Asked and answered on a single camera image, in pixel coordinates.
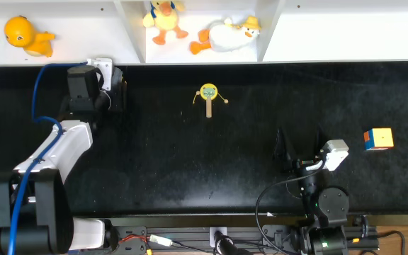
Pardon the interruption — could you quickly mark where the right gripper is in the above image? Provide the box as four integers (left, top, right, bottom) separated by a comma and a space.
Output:
273, 127, 327, 173

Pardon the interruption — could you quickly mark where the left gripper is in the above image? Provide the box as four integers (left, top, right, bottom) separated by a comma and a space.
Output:
110, 67, 128, 113

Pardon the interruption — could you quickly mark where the many-coloured puzzle cube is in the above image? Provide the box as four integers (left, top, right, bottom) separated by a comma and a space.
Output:
363, 127, 395, 152

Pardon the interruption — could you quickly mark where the yellow wooden rattle drum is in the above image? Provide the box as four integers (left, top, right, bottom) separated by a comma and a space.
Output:
192, 83, 230, 119

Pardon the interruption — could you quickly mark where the yellow rubber duck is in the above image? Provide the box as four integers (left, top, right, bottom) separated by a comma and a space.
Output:
4, 15, 57, 58

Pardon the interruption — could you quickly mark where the white shelf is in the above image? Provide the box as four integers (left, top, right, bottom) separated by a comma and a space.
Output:
0, 0, 408, 67

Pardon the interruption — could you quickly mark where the white plush duck yellow hat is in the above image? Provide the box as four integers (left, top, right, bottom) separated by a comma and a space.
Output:
189, 15, 262, 56

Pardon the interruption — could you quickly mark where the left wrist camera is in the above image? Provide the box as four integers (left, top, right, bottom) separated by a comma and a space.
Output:
86, 57, 115, 92

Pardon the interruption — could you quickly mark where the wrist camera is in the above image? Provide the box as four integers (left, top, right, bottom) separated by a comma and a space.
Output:
86, 57, 115, 92
319, 139, 350, 172

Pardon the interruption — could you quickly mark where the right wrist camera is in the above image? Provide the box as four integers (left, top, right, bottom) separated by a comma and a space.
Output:
319, 139, 350, 172

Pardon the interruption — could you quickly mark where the blue cable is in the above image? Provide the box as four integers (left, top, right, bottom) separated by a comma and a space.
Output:
7, 62, 90, 255

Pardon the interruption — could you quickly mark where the mounting rail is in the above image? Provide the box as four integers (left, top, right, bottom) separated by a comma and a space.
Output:
67, 214, 407, 255

